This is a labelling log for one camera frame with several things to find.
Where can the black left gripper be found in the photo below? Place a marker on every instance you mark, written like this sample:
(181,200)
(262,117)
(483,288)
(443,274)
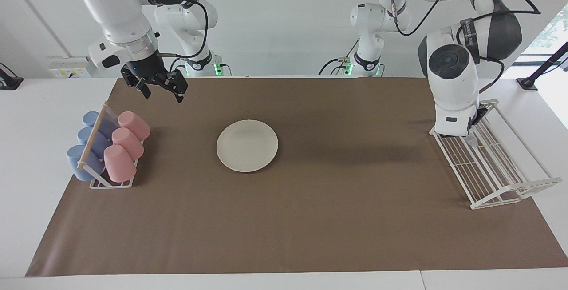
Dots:
(480,114)

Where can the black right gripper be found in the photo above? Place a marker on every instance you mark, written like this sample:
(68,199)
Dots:
(146,70)

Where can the clear glass cup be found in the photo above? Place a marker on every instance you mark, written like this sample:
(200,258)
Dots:
(473,141)

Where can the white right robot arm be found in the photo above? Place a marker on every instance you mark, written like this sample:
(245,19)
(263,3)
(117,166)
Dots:
(115,10)

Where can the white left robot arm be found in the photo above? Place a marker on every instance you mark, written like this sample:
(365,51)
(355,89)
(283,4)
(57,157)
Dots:
(452,81)

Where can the round white plate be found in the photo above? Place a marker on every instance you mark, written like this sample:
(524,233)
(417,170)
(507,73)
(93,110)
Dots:
(247,146)

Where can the pink plastic cup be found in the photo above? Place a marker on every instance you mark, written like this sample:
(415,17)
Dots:
(128,143)
(134,125)
(119,163)

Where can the blue plastic cup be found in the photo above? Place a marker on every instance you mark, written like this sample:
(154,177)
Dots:
(75,161)
(86,137)
(104,123)

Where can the black angled stand pole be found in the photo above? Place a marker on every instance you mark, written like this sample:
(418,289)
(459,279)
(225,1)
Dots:
(543,68)

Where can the white cup holder rack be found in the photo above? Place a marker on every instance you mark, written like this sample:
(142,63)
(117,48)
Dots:
(91,143)

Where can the bright window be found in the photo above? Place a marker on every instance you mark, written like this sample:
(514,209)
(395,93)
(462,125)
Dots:
(552,28)

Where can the brown paper table mat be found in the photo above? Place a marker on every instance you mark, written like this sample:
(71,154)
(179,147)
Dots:
(310,219)

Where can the white wall power strip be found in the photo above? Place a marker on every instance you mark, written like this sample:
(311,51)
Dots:
(69,67)

